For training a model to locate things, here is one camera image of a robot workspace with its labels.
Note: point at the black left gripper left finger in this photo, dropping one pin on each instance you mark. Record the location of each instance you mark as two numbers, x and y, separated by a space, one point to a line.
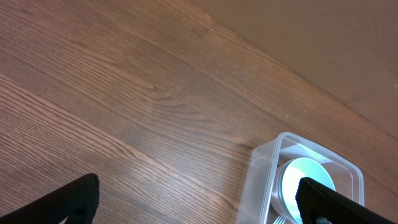
76 202

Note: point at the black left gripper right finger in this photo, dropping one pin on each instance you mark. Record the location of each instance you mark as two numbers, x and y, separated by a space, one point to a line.
320 204

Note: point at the teal plastic bowl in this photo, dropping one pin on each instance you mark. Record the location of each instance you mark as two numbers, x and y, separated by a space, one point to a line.
288 183

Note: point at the clear plastic container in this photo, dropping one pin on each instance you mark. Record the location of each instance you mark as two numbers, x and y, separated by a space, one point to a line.
255 203

